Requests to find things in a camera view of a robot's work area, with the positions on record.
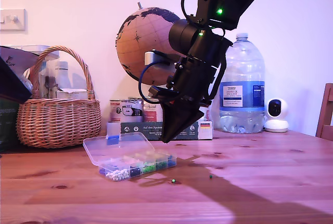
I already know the dark pet food bag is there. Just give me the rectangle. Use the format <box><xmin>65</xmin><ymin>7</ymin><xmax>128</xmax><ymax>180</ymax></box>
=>
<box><xmin>0</xmin><ymin>46</ymin><xmax>40</xmax><ymax>154</ymax></box>

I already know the white plastic bottle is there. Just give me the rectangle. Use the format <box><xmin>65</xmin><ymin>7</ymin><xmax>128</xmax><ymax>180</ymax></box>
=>
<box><xmin>56</xmin><ymin>61</ymin><xmax>70</xmax><ymax>91</ymax></box>

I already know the wicker basket with handle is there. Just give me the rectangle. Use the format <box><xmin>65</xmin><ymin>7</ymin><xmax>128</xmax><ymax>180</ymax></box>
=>
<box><xmin>17</xmin><ymin>46</ymin><xmax>102</xmax><ymax>149</ymax></box>

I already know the wooden chair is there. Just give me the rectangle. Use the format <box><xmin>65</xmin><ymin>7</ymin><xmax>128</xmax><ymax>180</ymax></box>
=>
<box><xmin>315</xmin><ymin>83</ymin><xmax>333</xmax><ymax>143</ymax></box>

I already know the small white round camera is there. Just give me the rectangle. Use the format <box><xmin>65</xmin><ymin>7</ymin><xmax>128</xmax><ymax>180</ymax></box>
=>
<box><xmin>263</xmin><ymin>98</ymin><xmax>289</xmax><ymax>133</ymax></box>

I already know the clear plastic bag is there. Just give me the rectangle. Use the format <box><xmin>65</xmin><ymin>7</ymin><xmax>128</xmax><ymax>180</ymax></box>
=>
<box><xmin>39</xmin><ymin>52</ymin><xmax>60</xmax><ymax>100</ymax></box>

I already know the black looped cable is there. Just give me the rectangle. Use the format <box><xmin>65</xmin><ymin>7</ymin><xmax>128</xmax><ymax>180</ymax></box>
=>
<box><xmin>181</xmin><ymin>0</ymin><xmax>209</xmax><ymax>19</ymax></box>

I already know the dark green cardboard box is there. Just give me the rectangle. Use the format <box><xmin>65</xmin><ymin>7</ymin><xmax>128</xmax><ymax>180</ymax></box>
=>
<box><xmin>120</xmin><ymin>121</ymin><xmax>213</xmax><ymax>141</ymax></box>

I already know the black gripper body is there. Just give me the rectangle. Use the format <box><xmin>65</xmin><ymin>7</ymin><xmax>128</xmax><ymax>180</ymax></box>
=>
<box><xmin>149</xmin><ymin>57</ymin><xmax>223</xmax><ymax>107</ymax></box>

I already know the clear plastic container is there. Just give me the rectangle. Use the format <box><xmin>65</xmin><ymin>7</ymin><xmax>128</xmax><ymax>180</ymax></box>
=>
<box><xmin>11</xmin><ymin>44</ymin><xmax>61</xmax><ymax>62</ymax></box>

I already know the white wall light switch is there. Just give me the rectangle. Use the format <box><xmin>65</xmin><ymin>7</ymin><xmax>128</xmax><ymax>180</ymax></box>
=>
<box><xmin>0</xmin><ymin>8</ymin><xmax>28</xmax><ymax>32</ymax></box>

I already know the tin can with black label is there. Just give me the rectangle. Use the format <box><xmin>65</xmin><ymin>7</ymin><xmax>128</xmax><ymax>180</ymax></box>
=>
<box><xmin>109</xmin><ymin>100</ymin><xmax>144</xmax><ymax>124</ymax></box>

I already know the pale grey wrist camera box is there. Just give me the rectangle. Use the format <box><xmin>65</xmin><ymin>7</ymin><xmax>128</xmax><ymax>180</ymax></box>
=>
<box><xmin>144</xmin><ymin>49</ymin><xmax>171</xmax><ymax>67</ymax></box>

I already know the large clear water bottle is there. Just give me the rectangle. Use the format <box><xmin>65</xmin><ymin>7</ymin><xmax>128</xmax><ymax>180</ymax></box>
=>
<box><xmin>218</xmin><ymin>33</ymin><xmax>265</xmax><ymax>135</ymax></box>

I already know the clear plastic pin organizer box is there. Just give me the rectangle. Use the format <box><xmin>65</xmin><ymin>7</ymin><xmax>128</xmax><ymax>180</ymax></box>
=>
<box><xmin>82</xmin><ymin>122</ymin><xmax>178</xmax><ymax>182</ymax></box>

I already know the tin can with red label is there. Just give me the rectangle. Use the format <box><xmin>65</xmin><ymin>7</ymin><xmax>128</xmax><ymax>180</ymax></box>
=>
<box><xmin>142</xmin><ymin>98</ymin><xmax>164</xmax><ymax>123</ymax></box>

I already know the black sleeved cable bundle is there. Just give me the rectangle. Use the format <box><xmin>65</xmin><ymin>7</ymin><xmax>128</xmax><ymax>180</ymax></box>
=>
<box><xmin>207</xmin><ymin>28</ymin><xmax>234</xmax><ymax>100</ymax></box>

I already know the tin can with flag print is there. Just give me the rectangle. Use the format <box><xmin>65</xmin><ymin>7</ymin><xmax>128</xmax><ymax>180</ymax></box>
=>
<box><xmin>199</xmin><ymin>103</ymin><xmax>211</xmax><ymax>122</ymax></box>

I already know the dark blue camera cable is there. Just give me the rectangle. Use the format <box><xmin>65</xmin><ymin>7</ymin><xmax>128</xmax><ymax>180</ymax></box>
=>
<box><xmin>137</xmin><ymin>61</ymin><xmax>171</xmax><ymax>104</ymax></box>

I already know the pile of white pins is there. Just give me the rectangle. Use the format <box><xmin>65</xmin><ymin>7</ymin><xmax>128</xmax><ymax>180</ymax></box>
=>
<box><xmin>105</xmin><ymin>168</ymin><xmax>130</xmax><ymax>182</ymax></box>

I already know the pale cardboard carton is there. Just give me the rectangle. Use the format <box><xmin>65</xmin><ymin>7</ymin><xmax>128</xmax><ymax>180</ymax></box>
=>
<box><xmin>55</xmin><ymin>88</ymin><xmax>89</xmax><ymax>100</ymax></box>

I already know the cork globe on metal stand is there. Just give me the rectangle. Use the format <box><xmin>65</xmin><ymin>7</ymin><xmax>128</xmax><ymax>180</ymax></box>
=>
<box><xmin>115</xmin><ymin>2</ymin><xmax>188</xmax><ymax>100</ymax></box>

